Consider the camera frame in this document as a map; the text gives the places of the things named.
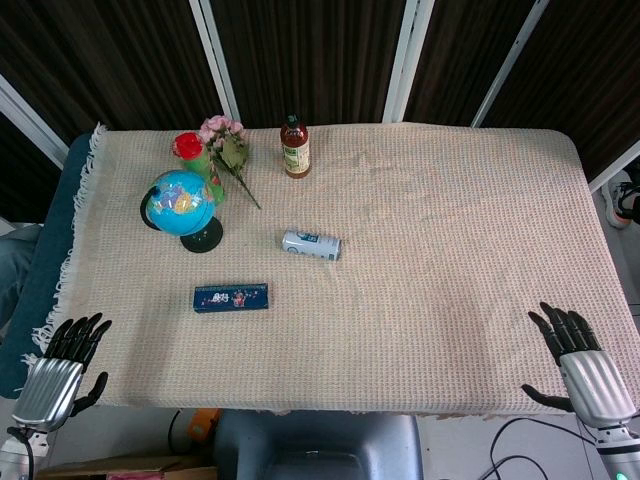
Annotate blue rectangular box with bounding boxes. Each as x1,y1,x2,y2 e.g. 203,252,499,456
192,282,273,314

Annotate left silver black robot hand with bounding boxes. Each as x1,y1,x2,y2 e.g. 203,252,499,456
10,312,113,434

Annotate brown tea bottle green label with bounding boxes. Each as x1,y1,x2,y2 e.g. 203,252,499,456
279,114,313,179

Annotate pink artificial flower bunch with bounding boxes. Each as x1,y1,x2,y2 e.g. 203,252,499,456
199,115,263,211

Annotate black floor cables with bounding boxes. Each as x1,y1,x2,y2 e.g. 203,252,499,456
488,417,640,480

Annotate white black orange sneaker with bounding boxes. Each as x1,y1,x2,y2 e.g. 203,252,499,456
599,169,640,230

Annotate white screen frame post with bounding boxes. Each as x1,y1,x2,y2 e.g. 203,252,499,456
382,0,449,124
188,0,242,124
0,74,70,169
587,152,640,195
469,0,551,129

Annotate beige waffle tablecloth with fringe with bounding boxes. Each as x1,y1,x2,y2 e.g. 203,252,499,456
19,122,632,419

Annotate silver blue drink can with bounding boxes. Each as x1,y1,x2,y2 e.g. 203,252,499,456
281,229,343,262

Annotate orange plastic object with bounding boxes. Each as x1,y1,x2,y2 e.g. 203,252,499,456
187,408,221,454

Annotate teal padded table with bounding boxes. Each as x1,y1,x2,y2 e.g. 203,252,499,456
0,132,96,400

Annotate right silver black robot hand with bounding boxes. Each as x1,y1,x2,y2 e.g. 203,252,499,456
521,301,634,432

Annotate brown cardboard box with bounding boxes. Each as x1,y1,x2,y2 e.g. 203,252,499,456
37,453,219,480

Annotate blue desk globe black stand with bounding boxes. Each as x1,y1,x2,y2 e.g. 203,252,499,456
139,169,225,254

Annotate green tube red lid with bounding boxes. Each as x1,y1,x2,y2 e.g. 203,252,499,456
172,131,227,204

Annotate blue jeans leg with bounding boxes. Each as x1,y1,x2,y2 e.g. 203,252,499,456
0,223,45,331

